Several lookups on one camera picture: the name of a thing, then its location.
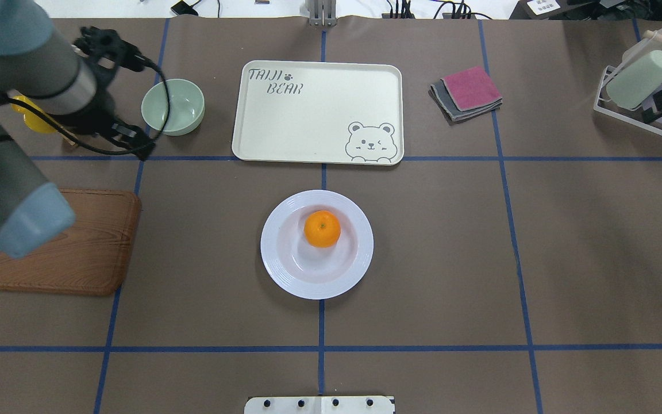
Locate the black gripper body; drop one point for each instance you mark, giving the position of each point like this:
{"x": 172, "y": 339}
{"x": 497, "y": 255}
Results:
{"x": 99, "y": 113}

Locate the orange fruit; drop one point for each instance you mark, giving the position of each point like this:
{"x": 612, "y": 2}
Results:
{"x": 322, "y": 229}

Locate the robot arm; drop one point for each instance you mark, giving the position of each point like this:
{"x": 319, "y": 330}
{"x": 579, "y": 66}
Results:
{"x": 63, "y": 83}

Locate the cream bear tray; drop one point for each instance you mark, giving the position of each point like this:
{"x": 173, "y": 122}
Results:
{"x": 319, "y": 112}

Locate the wooden dish rack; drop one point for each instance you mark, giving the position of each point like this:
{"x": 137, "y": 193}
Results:
{"x": 69, "y": 140}

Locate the light green cup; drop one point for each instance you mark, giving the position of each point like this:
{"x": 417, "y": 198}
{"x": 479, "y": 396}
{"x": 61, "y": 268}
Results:
{"x": 637, "y": 81}

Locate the white cup rack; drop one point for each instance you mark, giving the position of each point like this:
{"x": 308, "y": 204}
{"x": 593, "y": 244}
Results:
{"x": 604, "y": 105}

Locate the yellow mug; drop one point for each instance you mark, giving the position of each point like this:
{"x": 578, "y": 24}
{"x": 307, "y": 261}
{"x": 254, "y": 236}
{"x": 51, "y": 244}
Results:
{"x": 31, "y": 119}

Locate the green bowl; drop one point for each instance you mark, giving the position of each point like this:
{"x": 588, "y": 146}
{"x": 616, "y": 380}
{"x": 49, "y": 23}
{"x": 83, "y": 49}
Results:
{"x": 176, "y": 107}

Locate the wooden cutting board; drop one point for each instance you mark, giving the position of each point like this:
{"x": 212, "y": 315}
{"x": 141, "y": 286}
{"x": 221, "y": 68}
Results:
{"x": 91, "y": 258}

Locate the small black device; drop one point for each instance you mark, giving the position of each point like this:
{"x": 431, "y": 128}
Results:
{"x": 185, "y": 8}

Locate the pink cloth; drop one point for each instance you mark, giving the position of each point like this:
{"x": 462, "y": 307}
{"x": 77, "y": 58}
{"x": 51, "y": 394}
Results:
{"x": 471, "y": 89}

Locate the white ribbed plate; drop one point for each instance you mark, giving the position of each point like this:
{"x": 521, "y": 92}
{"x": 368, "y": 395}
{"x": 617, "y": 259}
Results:
{"x": 310, "y": 272}

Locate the grey cloth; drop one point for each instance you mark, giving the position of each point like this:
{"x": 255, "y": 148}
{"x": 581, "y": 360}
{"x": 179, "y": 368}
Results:
{"x": 452, "y": 112}

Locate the black power strip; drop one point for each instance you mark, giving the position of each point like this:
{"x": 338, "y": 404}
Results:
{"x": 451, "y": 10}

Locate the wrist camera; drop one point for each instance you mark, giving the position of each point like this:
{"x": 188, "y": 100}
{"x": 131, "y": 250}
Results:
{"x": 106, "y": 49}

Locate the aluminium frame post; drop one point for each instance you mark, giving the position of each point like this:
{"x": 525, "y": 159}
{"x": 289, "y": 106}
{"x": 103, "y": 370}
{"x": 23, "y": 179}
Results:
{"x": 322, "y": 13}

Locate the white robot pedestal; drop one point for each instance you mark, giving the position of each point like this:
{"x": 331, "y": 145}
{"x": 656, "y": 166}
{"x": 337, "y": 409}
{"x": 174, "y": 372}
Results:
{"x": 321, "y": 404}

